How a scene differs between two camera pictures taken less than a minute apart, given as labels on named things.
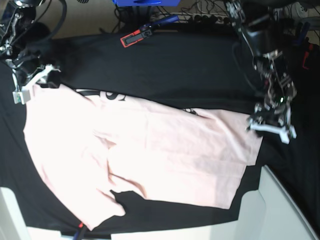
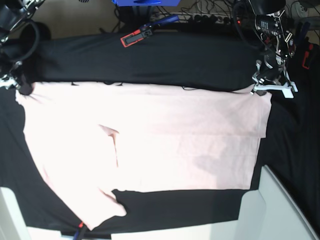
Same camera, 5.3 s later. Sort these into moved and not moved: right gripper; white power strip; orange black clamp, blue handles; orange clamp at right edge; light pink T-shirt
Moved: right gripper; light pink T-shirt
Not moved: white power strip; orange clamp at right edge; orange black clamp, blue handles
